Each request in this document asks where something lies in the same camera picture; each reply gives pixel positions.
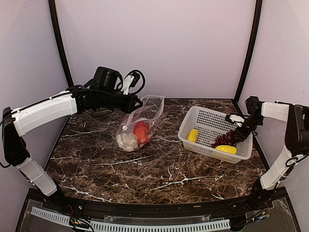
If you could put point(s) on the white slotted cable duct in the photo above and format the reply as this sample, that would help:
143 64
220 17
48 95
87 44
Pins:
135 224

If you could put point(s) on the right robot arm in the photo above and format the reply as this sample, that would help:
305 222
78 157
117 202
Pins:
295 135

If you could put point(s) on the yellow toy corn cob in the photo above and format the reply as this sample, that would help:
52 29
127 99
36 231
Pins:
193 136

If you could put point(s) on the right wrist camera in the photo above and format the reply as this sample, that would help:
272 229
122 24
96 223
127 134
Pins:
235 119

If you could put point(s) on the yellow toy mango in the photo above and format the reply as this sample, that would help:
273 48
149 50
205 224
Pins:
227 149

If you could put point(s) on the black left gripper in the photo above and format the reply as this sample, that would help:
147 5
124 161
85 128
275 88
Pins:
130 107

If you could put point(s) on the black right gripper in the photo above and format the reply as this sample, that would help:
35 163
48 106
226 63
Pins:
242 135

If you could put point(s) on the black front rail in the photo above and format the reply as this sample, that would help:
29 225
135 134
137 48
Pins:
231 208

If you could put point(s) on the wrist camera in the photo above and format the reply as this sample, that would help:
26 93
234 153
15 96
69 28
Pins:
235 119
130 81

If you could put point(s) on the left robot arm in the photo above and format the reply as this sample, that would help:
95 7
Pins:
107 89

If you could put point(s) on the white perforated plastic basket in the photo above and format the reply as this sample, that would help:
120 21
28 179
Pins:
211 124

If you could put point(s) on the clear zip top bag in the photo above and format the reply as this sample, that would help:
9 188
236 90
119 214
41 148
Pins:
151 112

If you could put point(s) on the black corner post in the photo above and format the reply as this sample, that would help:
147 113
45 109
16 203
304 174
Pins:
250 50
59 42

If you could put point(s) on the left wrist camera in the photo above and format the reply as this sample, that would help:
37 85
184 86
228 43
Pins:
130 81

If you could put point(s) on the black left corner post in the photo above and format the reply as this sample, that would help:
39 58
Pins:
59 42

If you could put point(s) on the purple toy grape bunch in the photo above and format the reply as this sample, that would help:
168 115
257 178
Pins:
224 139

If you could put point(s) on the black right corner post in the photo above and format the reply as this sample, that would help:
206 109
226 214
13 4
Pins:
250 50

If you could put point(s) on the white toy cauliflower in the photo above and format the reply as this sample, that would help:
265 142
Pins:
127 141

